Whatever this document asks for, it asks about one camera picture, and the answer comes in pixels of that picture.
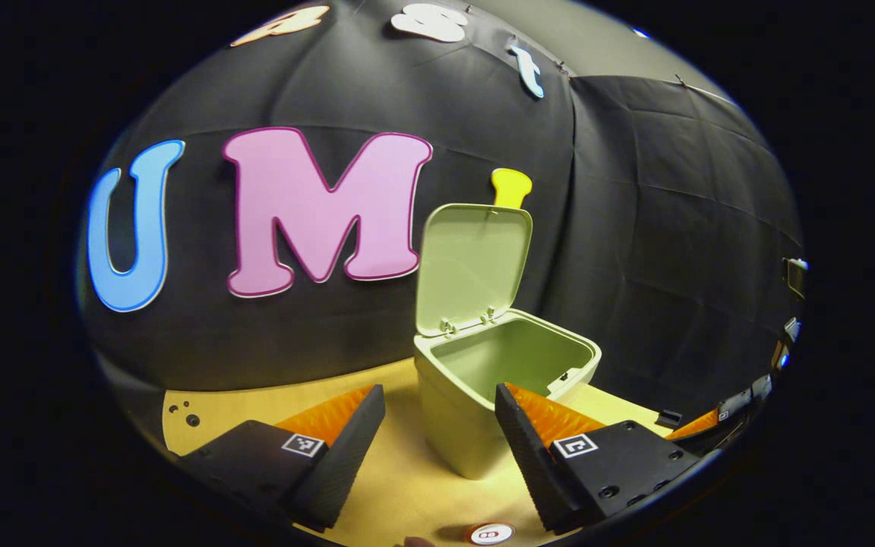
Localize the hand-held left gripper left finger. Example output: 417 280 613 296
178 384 387 533

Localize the red pop can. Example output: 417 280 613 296
464 521 516 547

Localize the black backdrop cloth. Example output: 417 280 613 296
77 0 807 396

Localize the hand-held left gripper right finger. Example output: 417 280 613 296
494 382 705 536

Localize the wooden desktop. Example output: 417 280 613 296
160 357 715 547

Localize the pale green desktop garbage bin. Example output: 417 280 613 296
412 202 604 482

